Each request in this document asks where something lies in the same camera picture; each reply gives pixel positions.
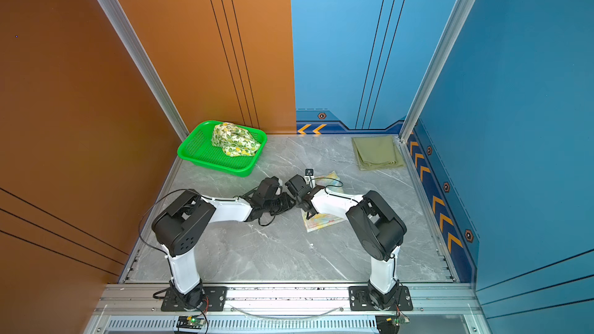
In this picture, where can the aluminium corner post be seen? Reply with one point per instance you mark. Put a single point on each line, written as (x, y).
(450, 34)
(126, 33)

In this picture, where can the pastel floral skirt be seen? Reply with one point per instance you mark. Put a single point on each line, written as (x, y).
(320, 221)

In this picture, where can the aluminium corner post right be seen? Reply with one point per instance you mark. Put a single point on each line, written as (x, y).
(450, 34)

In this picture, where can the green plastic basket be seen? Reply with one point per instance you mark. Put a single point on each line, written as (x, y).
(198, 149)

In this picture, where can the olive green skirt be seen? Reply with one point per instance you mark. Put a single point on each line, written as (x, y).
(375, 153)

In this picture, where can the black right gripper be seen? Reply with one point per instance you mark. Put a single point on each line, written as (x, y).
(298, 203)

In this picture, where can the left circuit board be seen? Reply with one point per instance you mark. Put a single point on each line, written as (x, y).
(192, 324)

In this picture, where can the circuit board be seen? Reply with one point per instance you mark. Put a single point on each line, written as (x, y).
(192, 324)
(390, 324)

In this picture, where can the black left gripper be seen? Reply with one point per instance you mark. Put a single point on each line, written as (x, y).
(288, 205)

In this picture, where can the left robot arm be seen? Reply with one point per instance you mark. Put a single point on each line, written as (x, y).
(180, 226)

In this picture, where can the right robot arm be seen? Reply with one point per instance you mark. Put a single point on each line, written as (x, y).
(377, 226)

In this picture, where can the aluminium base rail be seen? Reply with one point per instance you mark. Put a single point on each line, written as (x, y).
(289, 308)

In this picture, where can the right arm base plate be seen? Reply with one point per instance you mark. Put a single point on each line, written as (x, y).
(367, 298)

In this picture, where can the right circuit board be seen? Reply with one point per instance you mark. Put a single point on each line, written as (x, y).
(390, 324)

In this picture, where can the aluminium corner post left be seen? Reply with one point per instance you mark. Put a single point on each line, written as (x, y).
(126, 33)

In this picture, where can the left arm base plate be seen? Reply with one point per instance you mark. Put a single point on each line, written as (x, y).
(216, 298)

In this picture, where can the lemon print skirt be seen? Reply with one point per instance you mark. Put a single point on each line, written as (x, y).
(234, 141)

